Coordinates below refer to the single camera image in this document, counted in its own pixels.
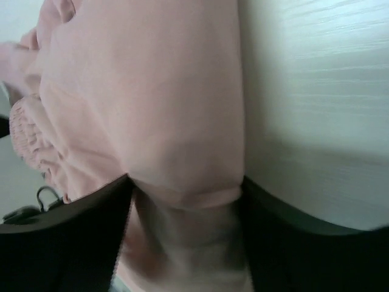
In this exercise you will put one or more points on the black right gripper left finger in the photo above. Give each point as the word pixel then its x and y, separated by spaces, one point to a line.
pixel 74 247

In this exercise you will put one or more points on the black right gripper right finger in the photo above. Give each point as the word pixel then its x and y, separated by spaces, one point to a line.
pixel 289 250

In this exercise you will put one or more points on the pink trousers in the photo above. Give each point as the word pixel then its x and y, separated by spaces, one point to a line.
pixel 153 90

